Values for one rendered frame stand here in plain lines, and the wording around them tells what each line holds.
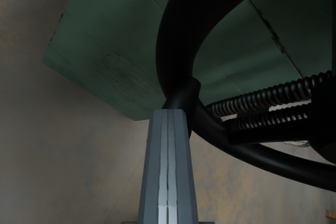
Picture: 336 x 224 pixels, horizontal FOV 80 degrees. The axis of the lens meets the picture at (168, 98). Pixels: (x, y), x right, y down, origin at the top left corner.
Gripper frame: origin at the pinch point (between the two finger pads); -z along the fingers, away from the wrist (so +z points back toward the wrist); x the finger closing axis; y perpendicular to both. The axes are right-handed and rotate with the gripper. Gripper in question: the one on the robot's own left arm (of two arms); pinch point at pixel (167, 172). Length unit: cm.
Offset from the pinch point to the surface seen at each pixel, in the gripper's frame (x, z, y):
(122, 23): -8.9, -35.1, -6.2
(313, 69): 23.5, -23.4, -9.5
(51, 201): -40, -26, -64
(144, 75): -6.1, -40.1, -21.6
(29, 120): -47, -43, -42
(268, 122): 13.6, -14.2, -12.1
